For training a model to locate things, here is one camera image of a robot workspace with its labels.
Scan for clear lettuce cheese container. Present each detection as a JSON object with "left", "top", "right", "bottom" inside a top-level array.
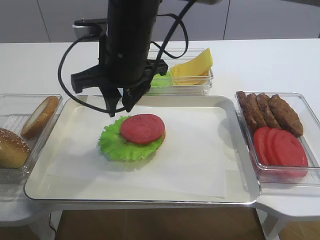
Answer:
[{"left": 146, "top": 48, "right": 214, "bottom": 96}]

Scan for clear patty tomato container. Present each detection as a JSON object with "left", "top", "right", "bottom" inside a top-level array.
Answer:
[{"left": 235, "top": 91, "right": 320, "bottom": 186}]

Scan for lettuce leaves in container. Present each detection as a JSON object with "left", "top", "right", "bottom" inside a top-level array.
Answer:
[{"left": 151, "top": 71, "right": 173, "bottom": 87}]

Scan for upright yellow cheese slice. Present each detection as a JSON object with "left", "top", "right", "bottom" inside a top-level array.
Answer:
[{"left": 170, "top": 48, "right": 213, "bottom": 77}]

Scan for upright bottom bun slice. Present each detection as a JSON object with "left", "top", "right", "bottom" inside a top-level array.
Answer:
[{"left": 20, "top": 96, "right": 59, "bottom": 139}]

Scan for white paper tray liner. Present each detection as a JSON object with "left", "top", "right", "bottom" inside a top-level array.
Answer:
[{"left": 48, "top": 106, "right": 235, "bottom": 197}]

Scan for black camera cable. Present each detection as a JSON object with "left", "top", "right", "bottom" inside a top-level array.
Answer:
[{"left": 57, "top": 0, "right": 198, "bottom": 113}]

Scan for bottom bun on tray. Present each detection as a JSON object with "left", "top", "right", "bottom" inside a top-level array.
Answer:
[{"left": 158, "top": 131, "right": 166, "bottom": 143}]

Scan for stacked yellow cheese slices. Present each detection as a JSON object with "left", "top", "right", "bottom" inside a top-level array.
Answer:
[{"left": 170, "top": 67, "right": 210, "bottom": 86}]

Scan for brown meat patty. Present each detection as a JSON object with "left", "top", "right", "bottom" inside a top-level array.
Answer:
[
  {"left": 236, "top": 91, "right": 257, "bottom": 134},
  {"left": 247, "top": 93, "right": 267, "bottom": 128},
  {"left": 268, "top": 94, "right": 304, "bottom": 138},
  {"left": 256, "top": 93, "right": 281, "bottom": 129}
]

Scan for white metal serving tray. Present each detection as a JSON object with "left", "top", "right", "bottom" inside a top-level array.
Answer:
[{"left": 24, "top": 96, "right": 261, "bottom": 206}]

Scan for red tomato slice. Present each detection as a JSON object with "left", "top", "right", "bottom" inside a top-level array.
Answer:
[
  {"left": 265, "top": 128, "right": 280, "bottom": 166},
  {"left": 271, "top": 130, "right": 309, "bottom": 167},
  {"left": 253, "top": 126, "right": 271, "bottom": 165},
  {"left": 120, "top": 114, "right": 166, "bottom": 145}
]

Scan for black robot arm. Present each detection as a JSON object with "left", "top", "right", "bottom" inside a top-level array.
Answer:
[{"left": 70, "top": 0, "right": 168, "bottom": 117}]

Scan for right sesame top bun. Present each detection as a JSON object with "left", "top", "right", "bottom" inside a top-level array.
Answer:
[{"left": 0, "top": 127, "right": 31, "bottom": 169}]

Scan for front brown meat patty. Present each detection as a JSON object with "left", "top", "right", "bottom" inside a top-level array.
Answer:
[{"left": 268, "top": 94, "right": 304, "bottom": 138}]

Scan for clear bun container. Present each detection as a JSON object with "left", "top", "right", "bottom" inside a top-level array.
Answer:
[{"left": 0, "top": 94, "right": 63, "bottom": 184}]

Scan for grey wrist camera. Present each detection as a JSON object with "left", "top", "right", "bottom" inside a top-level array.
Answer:
[{"left": 72, "top": 18, "right": 107, "bottom": 42}]

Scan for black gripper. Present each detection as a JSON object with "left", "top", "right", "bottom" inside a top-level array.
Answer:
[{"left": 71, "top": 59, "right": 168, "bottom": 117}]

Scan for green lettuce leaf on bun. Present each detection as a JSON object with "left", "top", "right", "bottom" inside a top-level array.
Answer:
[{"left": 98, "top": 116, "right": 162, "bottom": 162}]

